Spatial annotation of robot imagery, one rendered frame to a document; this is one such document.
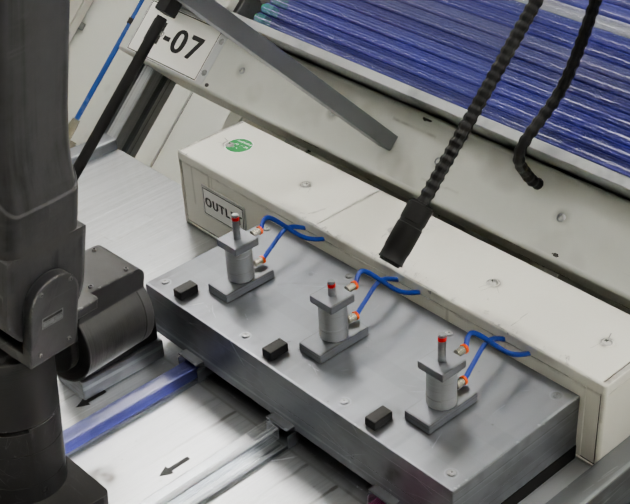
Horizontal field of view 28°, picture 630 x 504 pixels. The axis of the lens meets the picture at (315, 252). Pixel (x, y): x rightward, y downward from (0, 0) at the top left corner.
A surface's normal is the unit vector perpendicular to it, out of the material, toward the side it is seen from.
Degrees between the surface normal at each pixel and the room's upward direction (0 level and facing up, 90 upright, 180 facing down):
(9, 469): 112
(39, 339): 89
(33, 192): 81
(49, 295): 89
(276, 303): 45
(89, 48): 90
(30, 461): 97
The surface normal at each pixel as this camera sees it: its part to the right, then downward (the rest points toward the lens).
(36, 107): 0.76, 0.45
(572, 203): -0.55, -0.30
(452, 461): -0.05, -0.83
